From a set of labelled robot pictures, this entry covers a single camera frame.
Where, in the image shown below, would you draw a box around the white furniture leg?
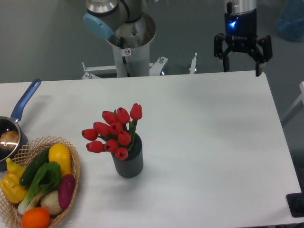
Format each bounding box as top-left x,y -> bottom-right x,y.
281,82 -> 304,127

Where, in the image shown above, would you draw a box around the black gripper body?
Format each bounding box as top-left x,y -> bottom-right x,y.
224,9 -> 257,52

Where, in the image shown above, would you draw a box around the woven wicker basket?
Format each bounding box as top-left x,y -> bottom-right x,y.
0,136 -> 80,228

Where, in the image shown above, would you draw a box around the blue handled saucepan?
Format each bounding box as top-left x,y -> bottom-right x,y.
0,79 -> 41,171

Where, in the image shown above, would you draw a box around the dark grey ribbed vase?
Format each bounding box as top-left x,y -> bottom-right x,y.
112,133 -> 143,178

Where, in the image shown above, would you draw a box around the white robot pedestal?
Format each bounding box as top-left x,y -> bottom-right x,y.
107,12 -> 156,78

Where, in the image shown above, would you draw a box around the green bok choy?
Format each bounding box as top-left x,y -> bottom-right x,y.
18,161 -> 61,215

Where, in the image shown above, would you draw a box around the yellow squash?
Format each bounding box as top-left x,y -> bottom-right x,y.
48,143 -> 72,178

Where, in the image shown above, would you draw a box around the blue translucent bag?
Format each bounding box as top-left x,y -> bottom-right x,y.
275,0 -> 304,42

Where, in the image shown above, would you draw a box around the beige garlic bulb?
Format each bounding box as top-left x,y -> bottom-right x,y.
40,190 -> 63,216

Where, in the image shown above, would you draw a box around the orange fruit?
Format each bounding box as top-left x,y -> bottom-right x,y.
21,207 -> 50,228

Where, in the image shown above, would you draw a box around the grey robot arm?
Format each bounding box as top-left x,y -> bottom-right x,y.
83,0 -> 273,77

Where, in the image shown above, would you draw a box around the black device at table edge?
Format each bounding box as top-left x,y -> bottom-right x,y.
286,193 -> 304,218

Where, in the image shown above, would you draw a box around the red tulip bouquet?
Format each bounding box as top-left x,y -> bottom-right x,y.
81,103 -> 143,161

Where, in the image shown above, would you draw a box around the purple eggplant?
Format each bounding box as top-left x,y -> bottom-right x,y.
58,174 -> 76,209

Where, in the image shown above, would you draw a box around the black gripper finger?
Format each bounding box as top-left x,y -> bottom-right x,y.
248,35 -> 272,76
213,33 -> 235,72

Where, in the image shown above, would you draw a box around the dark green cucumber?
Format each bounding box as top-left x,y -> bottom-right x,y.
19,147 -> 50,186

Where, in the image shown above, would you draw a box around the bread roll in saucepan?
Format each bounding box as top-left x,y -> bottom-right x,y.
0,131 -> 19,151

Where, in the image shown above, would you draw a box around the yellow bell pepper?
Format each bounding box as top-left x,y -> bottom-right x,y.
0,158 -> 28,204

